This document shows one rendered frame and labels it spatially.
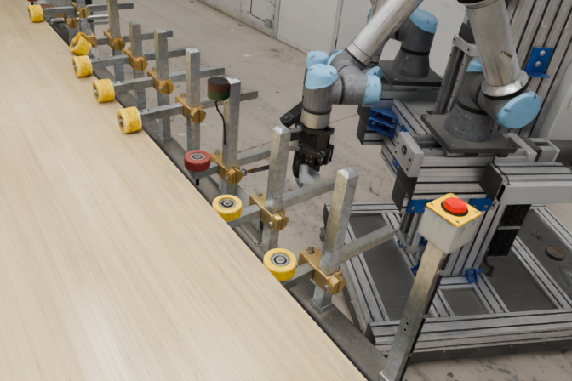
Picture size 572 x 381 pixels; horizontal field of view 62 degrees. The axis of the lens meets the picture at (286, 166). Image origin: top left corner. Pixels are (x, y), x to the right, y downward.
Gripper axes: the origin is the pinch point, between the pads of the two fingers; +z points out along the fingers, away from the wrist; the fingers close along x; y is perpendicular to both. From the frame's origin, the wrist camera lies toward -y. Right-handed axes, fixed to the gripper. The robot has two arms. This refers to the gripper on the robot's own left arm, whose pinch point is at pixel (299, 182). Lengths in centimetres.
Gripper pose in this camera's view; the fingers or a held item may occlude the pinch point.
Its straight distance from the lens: 136.5
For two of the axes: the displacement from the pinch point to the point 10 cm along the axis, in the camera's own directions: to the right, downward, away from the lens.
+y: 8.4, 3.6, -4.1
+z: -1.0, 8.3, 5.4
